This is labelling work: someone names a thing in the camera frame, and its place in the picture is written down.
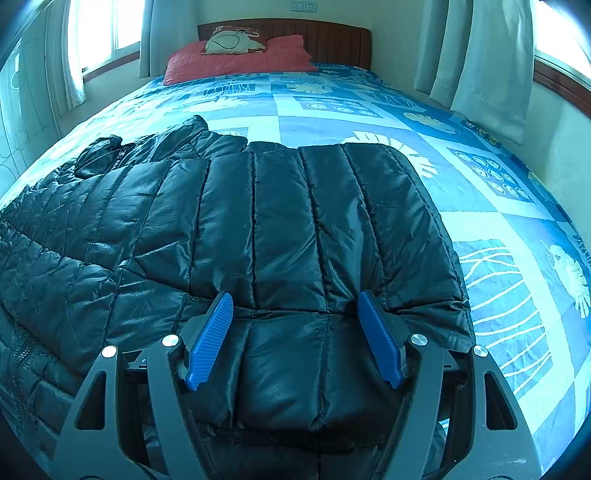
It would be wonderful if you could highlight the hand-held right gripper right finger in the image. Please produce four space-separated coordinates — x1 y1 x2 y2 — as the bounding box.
358 289 542 480

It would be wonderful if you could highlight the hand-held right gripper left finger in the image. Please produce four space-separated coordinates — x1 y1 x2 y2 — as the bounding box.
50 291 235 480

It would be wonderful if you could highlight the black puffer jacket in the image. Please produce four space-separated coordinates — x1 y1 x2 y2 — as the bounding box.
0 115 476 480

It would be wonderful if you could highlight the blue patterned bed sheet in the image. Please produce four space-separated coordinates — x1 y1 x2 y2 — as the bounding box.
0 62 591 476

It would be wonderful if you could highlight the red pillow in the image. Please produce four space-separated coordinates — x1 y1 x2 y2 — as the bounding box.
163 34 319 86

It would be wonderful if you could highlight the white curtain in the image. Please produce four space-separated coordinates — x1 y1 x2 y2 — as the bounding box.
414 0 536 146
44 0 87 112
139 0 168 79

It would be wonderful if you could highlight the white glass-door wardrobe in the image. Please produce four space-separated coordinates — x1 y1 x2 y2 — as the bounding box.
0 28 61 199

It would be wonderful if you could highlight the cream printed cushion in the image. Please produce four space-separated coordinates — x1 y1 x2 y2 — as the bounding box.
204 25 269 55

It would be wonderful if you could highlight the wooden headboard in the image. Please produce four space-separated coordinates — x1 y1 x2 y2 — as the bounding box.
198 18 372 71

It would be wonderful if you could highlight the window with wooden sill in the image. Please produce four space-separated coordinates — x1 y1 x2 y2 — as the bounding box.
68 0 145 78
531 0 591 118

